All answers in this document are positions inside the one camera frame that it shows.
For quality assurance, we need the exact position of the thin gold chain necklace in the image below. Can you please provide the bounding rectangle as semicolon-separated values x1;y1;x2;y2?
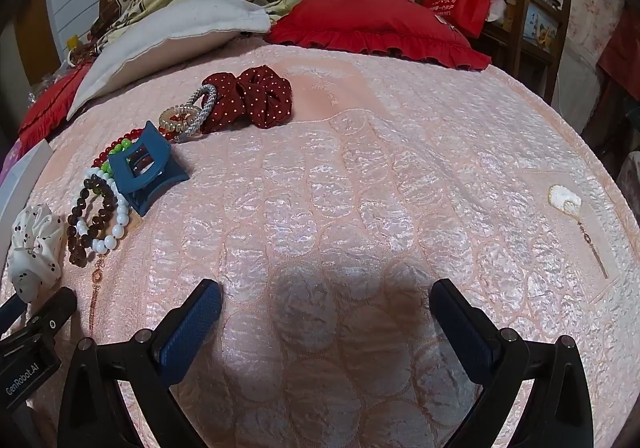
89;252;108;335

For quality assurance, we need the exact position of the pearl spiral hair tie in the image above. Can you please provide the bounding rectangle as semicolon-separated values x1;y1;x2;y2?
159;103;203;134

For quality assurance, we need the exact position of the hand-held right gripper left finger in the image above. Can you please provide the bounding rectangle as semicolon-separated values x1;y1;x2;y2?
57;279;223;448

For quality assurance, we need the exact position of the small red ruffled pillow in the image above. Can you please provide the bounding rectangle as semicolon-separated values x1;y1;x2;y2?
17;60;96;154

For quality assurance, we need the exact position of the blue hair claw clip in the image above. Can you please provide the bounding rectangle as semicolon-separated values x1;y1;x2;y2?
107;120;191;218

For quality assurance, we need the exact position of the white dotted scrunchie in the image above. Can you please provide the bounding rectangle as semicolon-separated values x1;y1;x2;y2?
11;204;68;304

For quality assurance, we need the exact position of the white cardboard box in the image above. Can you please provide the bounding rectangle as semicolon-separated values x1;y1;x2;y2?
0;138;53;269

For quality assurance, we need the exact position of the pink quilted bedspread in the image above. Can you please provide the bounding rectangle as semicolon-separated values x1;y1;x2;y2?
0;35;640;448

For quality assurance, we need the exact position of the red polka dot scrunchie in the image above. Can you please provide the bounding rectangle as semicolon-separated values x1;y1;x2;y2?
201;67;293;134

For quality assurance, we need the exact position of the grey hair tie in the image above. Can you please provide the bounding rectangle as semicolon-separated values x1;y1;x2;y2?
174;84;221;144

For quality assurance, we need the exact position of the green hair tie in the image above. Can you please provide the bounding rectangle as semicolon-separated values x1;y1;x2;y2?
91;127;151;176

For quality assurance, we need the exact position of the purple floral blanket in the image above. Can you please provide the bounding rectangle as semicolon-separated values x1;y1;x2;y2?
0;135;23;184

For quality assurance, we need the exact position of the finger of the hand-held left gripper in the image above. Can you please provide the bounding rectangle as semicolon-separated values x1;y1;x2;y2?
0;287;77;348

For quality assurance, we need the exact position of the white pillow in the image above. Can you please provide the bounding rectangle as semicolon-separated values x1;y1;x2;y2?
66;0;273;121

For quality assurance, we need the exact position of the white bead bracelet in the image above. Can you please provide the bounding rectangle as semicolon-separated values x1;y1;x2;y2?
82;167;132;254

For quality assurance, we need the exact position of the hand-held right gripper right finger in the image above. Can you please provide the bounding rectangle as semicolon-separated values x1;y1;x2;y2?
430;279;598;448

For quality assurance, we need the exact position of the red cloth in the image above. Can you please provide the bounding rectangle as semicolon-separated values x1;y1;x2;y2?
597;3;640;101

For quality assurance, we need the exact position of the dark wooden chair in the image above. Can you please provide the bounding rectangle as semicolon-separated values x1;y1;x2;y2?
445;0;573;106

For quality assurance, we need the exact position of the brown bead bracelet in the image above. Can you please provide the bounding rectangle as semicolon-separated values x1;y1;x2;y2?
66;176;118;268

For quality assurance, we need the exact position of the large red ruffled pillow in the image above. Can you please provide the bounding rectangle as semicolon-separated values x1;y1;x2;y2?
263;0;493;72

